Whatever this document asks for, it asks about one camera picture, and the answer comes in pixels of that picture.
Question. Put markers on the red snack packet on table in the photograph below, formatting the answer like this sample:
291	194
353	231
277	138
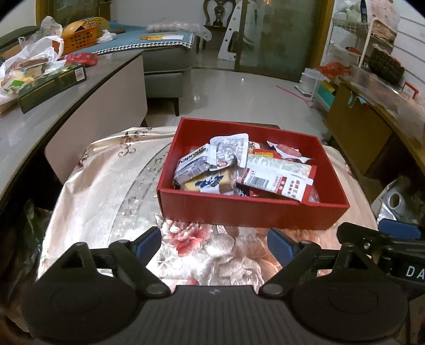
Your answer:
86	59

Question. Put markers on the white perforated board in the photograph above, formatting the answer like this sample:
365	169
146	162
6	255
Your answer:
243	33

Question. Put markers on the blue white bread packet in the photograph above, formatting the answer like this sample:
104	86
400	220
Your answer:
216	182

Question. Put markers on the grey sofa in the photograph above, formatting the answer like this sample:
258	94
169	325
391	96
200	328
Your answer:
165	70

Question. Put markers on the white plastic bag of items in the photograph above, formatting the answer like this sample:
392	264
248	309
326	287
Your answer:
29	64

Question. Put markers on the brown wooden cabinet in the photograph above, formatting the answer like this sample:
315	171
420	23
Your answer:
376	149

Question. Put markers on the orange plastic basket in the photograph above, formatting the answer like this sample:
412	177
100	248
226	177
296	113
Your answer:
83	33

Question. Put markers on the silver tape roll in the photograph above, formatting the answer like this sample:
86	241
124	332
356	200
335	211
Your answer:
396	204

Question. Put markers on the dark wooden chair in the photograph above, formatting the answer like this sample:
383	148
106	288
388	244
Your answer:
222	12

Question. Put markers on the white shelf rack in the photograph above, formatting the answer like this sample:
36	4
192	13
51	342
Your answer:
355	27

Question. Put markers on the small white sauce packet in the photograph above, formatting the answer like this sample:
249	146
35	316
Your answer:
230	149

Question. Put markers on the grey coffee table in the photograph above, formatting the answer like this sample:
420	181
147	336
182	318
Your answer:
110	100

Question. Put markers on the red cardboard tray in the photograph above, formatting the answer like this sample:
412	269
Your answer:
250	207

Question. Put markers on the grey Kaworu snack packet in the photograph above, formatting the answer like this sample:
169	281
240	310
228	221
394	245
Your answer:
195	163

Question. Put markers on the dark green box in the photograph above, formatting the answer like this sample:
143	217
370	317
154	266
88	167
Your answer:
47	86

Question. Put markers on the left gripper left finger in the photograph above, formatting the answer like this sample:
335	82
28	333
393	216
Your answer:
131	259

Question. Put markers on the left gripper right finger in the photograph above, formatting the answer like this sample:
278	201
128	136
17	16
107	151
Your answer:
296	259

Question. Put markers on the pink stick on floor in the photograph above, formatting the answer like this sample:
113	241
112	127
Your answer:
307	102

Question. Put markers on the blue patterned sofa cover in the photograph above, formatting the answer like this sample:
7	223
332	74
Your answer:
136	37

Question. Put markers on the red yellow Trolli gummy bag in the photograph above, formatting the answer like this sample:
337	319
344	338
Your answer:
261	150

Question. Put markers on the red white barcode snack packet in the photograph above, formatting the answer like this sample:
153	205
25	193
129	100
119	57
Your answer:
281	177

